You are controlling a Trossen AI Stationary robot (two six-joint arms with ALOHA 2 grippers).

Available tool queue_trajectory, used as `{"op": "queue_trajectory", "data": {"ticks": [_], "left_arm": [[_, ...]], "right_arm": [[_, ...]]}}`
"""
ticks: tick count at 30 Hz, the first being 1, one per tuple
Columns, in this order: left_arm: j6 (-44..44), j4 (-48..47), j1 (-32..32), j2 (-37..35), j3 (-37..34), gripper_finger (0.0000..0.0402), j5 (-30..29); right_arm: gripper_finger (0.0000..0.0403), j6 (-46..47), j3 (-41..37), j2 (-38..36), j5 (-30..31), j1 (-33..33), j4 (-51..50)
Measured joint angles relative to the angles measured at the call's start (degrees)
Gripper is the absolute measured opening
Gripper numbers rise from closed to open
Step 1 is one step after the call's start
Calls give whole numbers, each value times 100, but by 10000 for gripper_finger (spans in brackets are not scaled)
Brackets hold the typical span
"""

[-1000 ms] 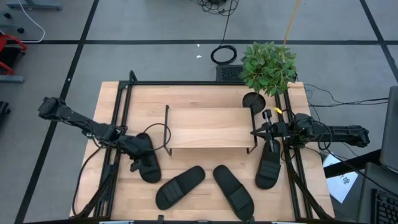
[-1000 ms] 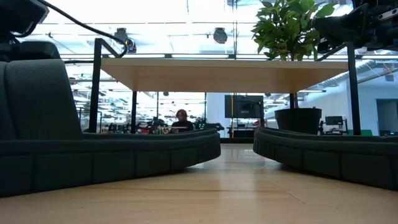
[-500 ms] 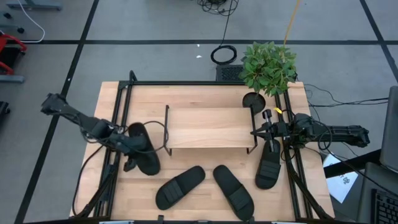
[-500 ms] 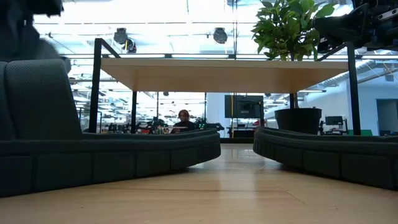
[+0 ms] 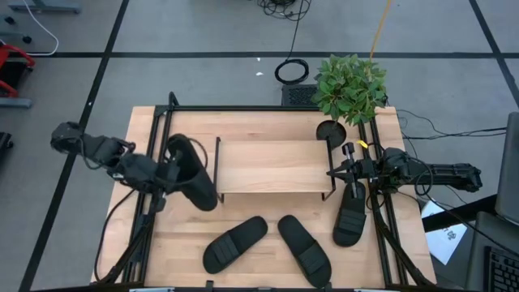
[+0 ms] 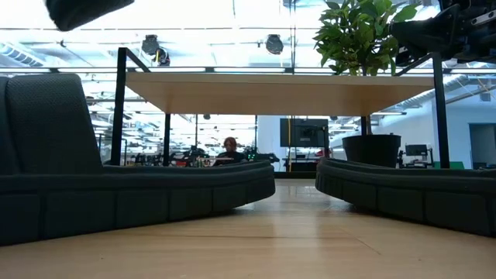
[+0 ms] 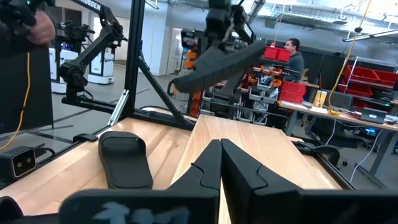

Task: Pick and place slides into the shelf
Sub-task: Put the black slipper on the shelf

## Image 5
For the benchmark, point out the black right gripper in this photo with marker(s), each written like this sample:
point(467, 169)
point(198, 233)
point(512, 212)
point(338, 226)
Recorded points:
point(367, 170)

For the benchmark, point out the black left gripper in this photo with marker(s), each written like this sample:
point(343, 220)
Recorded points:
point(142, 172)

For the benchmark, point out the black rubber slide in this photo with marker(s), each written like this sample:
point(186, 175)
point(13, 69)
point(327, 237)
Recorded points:
point(348, 227)
point(296, 239)
point(243, 239)
point(202, 190)

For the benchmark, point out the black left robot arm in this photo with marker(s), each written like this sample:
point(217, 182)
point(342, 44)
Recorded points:
point(97, 148)

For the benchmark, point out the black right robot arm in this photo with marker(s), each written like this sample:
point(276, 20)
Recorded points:
point(446, 174)

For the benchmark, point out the wooden shelf with black legs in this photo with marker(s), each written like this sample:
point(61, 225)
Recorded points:
point(273, 170)

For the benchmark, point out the yellow tag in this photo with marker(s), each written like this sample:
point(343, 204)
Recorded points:
point(362, 144)

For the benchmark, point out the black plant pot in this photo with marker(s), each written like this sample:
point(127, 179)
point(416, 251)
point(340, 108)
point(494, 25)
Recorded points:
point(330, 136)

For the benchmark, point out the green leafy plant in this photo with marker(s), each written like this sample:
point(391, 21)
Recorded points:
point(348, 89)

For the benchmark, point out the white paper sheet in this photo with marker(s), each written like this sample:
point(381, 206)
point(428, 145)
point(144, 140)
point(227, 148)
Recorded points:
point(444, 239)

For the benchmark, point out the black desk edge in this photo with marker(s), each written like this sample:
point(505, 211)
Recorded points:
point(458, 213)

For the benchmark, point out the black clamp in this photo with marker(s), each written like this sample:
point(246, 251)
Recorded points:
point(208, 285)

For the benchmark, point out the grey metal furniture foot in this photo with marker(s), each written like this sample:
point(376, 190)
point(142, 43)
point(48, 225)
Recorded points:
point(44, 6)
point(16, 102)

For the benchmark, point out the grey laptop with black keyboard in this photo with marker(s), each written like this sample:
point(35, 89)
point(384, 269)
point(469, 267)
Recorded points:
point(482, 235)

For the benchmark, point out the grey monitor back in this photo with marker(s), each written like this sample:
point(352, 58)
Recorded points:
point(511, 170)

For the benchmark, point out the black caster wheel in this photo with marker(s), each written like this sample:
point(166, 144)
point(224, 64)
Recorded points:
point(9, 20)
point(27, 39)

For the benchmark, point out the black aluminium frame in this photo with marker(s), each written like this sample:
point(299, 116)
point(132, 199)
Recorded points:
point(243, 108)

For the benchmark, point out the red chair frame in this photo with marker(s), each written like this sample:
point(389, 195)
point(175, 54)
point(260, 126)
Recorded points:
point(16, 49)

